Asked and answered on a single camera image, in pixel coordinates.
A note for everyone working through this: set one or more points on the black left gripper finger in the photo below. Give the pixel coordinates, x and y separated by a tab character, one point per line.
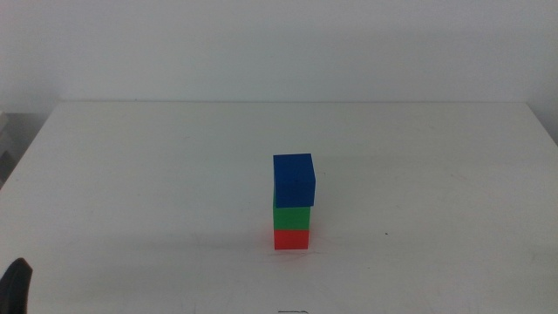
15	288

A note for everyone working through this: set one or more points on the red cube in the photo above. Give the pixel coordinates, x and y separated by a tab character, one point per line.
291	240

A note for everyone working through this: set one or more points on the green cube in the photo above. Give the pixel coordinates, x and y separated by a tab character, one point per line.
291	218

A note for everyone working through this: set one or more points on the blue cube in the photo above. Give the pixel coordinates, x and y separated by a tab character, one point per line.
294	181

